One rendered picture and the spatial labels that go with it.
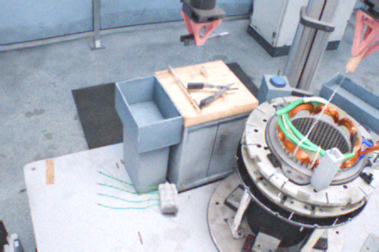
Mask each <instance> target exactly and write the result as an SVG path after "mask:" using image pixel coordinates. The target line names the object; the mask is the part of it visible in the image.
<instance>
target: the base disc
mask: <svg viewBox="0 0 379 252"><path fill-rule="evenodd" d="M240 184H241V182H240V180H239V177H238V174H237V172H234V173H231V174H230V175H228V176H227V177H226V178H225V179H224V180H223V181H221V183H220V184H219V185H218V186H217V187H216V188H215V189H214V192H213V194H212V195H211V199H210V202H209V205H208V208H207V222H208V226H209V228H210V233H211V237H212V238H213V240H214V243H215V244H216V245H217V247H218V250H220V252H241V250H242V248H243V245H244V243H245V240H246V238H247V236H248V234H251V235H253V236H255V235H254V233H253V232H251V231H252V230H250V226H249V225H248V222H247V218H246V217H245V219H244V221H243V223H244V224H245V227H244V228H243V230H244V237H242V238H239V239H236V238H234V237H233V235H232V232H231V229H230V226H229V225H228V218H229V217H230V216H235V215H236V211H234V210H232V209H231V208H229V207H227V206H226V205H224V204H223V203H224V201H225V199H226V198H227V197H228V196H229V195H230V194H231V193H233V190H235V189H236V188H237V187H238V186H239V185H240ZM334 228H335V227H334ZM334 228H328V229H327V234H328V240H327V241H328V249H327V251H324V250H319V249H311V250H310V252H316V251H318V252H342V250H343V246H344V229H343V225H342V226H340V227H337V228H336V229H335V230H334ZM333 230H334V231H333ZM308 234H309V228H308V231H307V234H306V237H305V238H304V239H303V240H302V241H301V242H300V243H299V244H296V245H295V246H290V247H284V248H280V247H277V248H276V252H297V251H298V249H299V248H300V246H301V244H303V242H304V241H305V239H306V238H307V236H308ZM329 241H330V242H331V243H330V242H329Z"/></svg>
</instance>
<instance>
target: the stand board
mask: <svg viewBox="0 0 379 252"><path fill-rule="evenodd" d="M202 66H203V67H204V68H205V69H206V71H207V72H208V76H207V78H206V77H204V76H203V74H202V73H201V72H200V69H201V67H202ZM173 72H175V74H176V75H177V76H178V77H179V79H180V80H181V81H182V82H183V84H184V85H185V88H187V84H188V83H204V84H207V85H223V86H225V85H228V84H232V83H234V85H232V86H230V87H231V88H239V89H238V90H227V91H225V92H226V96H225V100H223V99H222V98H221V97H220V96H219V97H218V98H216V99H215V100H214V102H213V103H209V104H207V105H206V106H203V107H201V108H202V112H201V115H200V114H199V113H198V112H197V110H196V109H195V108H194V106H193V105H192V103H191V102H190V100H189V99H188V97H187V96H186V95H185V94H184V92H183V91H182V89H181V88H180V87H179V85H178V84H177V82H176V80H174V79H173V77H172V75H171V74H170V73H169V72H168V69H167V70H163V71H160V72H156V73H154V75H156V76H157V78H158V79H159V80H160V82H161V83H162V85H163V86H164V88H165V90H166V91H167V92H168V94H169V95H170V97H171V98H172V99H173V102H174V103H175V104H176V106H177V107H178V108H179V111H180V112H181V113H182V115H183V116H184V121H183V125H184V126H185V127H189V126H191V125H194V124H198V123H204V122H207V121H212V120H215V119H219V118H225V117H228V116H231V115H236V114H239V113H242V112H248V111H251V110H254V109H256V108H257V107H258V104H259V102H258V101H257V100H256V98H254V97H253V96H252V94H251V93H250V92H249V91H248V90H247V89H246V87H245V86H244V85H243V84H242V83H241V82H240V81H239V79H237V77H236V76H235V75H234V74H233V73H232V72H231V70H229V69H228V67H227V66H226V65H225V64H224V63H223V61H217V62H210V63H200V64H196V65H192V66H185V67H181V68H175V69H174V70H173ZM188 91H189V93H190V94H191V95H192V96H193V97H194V99H195V100H196V101H197V103H198V105H200V100H203V99H205V98H207V97H209V96H211V95H214V94H216V93H217V89H210V88H203V89H200V90H188Z"/></svg>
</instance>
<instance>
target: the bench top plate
mask: <svg viewBox="0 0 379 252"><path fill-rule="evenodd" d="M50 159H52V158H49V160H50ZM46 160H47V159H44V160H42V161H36V162H30V163H28V164H25V165H24V166H23V169H24V175H25V183H26V192H27V196H28V201H29V205H30V214H31V220H32V226H33V231H34V234H35V240H36V247H37V252H220V250H218V247H217V245H216V244H215V243H214V240H213V238H212V237H211V233H210V228H209V226H208V222H207V208H208V205H209V202H210V199H211V195H212V194H213V192H214V189H215V188H216V187H217V186H218V185H219V184H220V183H221V181H217V182H215V183H214V184H208V185H206V186H201V187H199V188H197V189H192V190H190V191H188V192H183V193H182V194H178V196H177V199H178V202H179V210H178V212H177V216H176V217H167V218H165V217H164V213H162V208H161V207H160V206H158V205H160V200H149V199H160V196H159V195H158V194H141V195H137V194H131V193H129V192H127V191H130V192H134V193H137V192H136V190H135V187H134V186H132V185H130V184H132V182H131V180H130V177H129V175H128V172H127V171H126V169H125V168H124V143H118V144H116V145H107V146H104V147H102V148H95V149H93V150H87V151H82V152H76V153H74V154H68V155H65V156H58V157H53V162H54V183H55V184H46ZM98 171H100V172H102V173H104V174H107V175H108V176H111V177H113V178H111V177H108V176H107V175H104V174H101V173H99V172H98ZM114 178H117V179H118V180H116V179H114ZM119 180H121V181H124V182H126V183H129V184H125V183H123V182H121V181H119ZM100 184H107V185H111V186H113V187H108V186H105V185H100ZM114 187H116V188H120V189H124V190H127V191H123V190H120V189H116V188H114ZM96 193H97V194H96ZM99 193H100V194H107V195H111V196H104V195H98V194H99ZM112 196H114V197H112ZM115 197H119V198H121V199H124V200H120V199H118V198H115ZM126 200H130V201H141V200H148V201H145V202H128V201H126ZM96 203H97V204H96ZM98 204H101V205H98ZM102 205H107V206H110V207H117V208H119V207H128V209H115V208H108V207H105V206H102ZM149 205H154V206H151V207H148V206H149ZM130 207H134V208H130ZM144 207H148V208H145V209H135V208H144ZM343 229H344V246H343V250H342V252H360V250H361V248H362V246H363V245H364V243H365V241H366V239H367V238H368V236H369V234H370V233H374V234H375V235H376V236H378V237H379V184H378V185H377V187H376V189H374V191H373V192H372V195H371V197H370V199H368V204H367V205H366V208H365V209H364V210H363V211H362V212H361V214H360V215H359V216H357V217H356V218H355V219H354V220H353V221H351V222H349V223H347V224H344V225H343Z"/></svg>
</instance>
